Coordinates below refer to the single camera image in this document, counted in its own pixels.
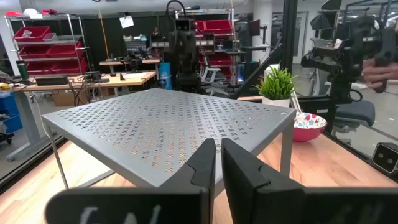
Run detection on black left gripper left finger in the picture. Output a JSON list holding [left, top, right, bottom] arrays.
[[45, 138, 216, 224]]

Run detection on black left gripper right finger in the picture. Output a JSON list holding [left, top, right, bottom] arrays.
[[221, 138, 398, 224]]

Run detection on red floral mini bowl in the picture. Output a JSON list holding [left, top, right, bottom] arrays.
[[293, 111, 328, 143]]

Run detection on blue barrel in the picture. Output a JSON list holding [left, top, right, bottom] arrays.
[[159, 62, 173, 90]]

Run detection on red plastic storage bin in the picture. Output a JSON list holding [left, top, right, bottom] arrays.
[[203, 19, 233, 35], [46, 42, 84, 59], [206, 54, 233, 78], [26, 61, 55, 75], [12, 26, 52, 43], [18, 43, 50, 60], [51, 58, 88, 75]]

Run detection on white office chair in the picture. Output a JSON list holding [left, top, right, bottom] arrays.
[[200, 49, 230, 96]]

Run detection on white paper sheet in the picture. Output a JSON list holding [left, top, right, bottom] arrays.
[[119, 14, 135, 29]]

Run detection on black monitor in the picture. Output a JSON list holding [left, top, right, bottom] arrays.
[[247, 19, 262, 37]]

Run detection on grey perforated metal shelf riser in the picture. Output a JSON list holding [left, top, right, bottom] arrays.
[[41, 88, 297, 197]]

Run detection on green potted plant white pot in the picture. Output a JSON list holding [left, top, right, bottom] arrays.
[[254, 65, 299, 108]]

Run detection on cardboard box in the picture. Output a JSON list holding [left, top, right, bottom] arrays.
[[52, 90, 90, 108]]

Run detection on dark blue office chair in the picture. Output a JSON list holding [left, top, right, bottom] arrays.
[[334, 99, 376, 131]]

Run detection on black case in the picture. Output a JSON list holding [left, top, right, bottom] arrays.
[[34, 76, 70, 86]]

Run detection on green bottle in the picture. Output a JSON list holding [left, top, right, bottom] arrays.
[[16, 60, 30, 80]]

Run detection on person's hand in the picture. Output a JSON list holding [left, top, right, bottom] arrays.
[[361, 58, 398, 91]]

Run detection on blue plastic crate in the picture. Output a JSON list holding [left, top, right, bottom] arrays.
[[0, 91, 17, 114], [0, 113, 23, 134]]

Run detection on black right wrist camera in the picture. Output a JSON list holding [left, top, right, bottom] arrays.
[[175, 17, 196, 32]]

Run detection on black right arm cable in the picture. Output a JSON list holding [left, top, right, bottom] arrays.
[[165, 0, 187, 20]]

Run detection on wire shelving rack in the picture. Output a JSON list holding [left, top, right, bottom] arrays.
[[4, 14, 91, 77], [175, 8, 236, 86]]

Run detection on yellow hanging cord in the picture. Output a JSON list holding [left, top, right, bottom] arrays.
[[97, 2, 110, 60]]

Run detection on small black camera box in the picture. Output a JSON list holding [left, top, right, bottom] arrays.
[[371, 142, 398, 175]]

